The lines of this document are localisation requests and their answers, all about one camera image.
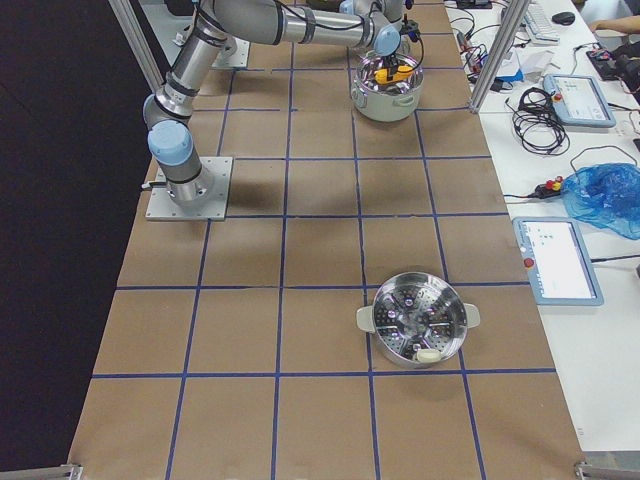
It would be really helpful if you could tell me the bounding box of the black coiled cable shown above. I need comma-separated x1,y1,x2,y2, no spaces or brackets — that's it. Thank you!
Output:
505,87,571,154

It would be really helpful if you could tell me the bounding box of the aluminium frame post right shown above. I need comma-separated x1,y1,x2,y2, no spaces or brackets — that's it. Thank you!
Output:
469,0,529,113

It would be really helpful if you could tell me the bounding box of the aluminium frame post left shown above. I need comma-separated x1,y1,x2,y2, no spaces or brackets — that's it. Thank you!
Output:
109,0,164,92

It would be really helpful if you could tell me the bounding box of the white keyboard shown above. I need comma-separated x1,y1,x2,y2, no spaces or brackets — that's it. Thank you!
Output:
523,4,560,45

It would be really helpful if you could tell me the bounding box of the grey cooking pot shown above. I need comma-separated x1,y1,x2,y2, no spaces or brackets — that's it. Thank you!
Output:
350,51,424,122

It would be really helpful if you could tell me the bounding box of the yellow corn cob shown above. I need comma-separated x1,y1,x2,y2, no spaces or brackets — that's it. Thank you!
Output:
374,65,414,85

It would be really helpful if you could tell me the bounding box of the aluminium frame post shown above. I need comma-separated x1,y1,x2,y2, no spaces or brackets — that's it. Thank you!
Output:
109,0,164,92
469,0,529,113

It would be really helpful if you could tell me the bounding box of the far teach pendant tablet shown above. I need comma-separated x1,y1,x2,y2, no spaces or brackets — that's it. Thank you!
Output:
542,74,616,128

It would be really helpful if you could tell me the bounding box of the teach pendant tablet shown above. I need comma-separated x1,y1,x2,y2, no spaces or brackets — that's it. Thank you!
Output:
542,74,616,128
512,217,604,306

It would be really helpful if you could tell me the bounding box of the near teach pendant tablet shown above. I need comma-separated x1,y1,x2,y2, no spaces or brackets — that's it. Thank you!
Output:
512,217,604,306

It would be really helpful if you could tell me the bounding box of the emergency stop button box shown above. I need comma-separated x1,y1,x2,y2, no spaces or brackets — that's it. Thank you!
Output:
532,177,563,200

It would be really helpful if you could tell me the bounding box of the person forearm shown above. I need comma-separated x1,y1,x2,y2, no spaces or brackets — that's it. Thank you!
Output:
589,15,640,35

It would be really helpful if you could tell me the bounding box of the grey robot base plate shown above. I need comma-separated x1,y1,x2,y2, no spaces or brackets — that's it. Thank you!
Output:
144,157,233,221

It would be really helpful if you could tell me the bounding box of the glass pot lid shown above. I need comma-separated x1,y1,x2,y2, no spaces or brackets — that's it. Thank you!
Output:
356,272,481,369

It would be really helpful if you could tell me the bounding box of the brown paper table cover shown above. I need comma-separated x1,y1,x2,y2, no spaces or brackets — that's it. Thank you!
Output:
69,1,581,479

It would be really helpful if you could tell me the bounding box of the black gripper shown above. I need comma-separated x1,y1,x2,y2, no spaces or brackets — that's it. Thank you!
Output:
400,15,420,43

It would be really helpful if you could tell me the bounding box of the black computer mouse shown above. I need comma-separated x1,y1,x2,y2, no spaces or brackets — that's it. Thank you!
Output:
551,11,575,26

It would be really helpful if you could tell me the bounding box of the blue plastic bag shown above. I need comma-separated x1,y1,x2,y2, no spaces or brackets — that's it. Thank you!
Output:
561,163,639,240

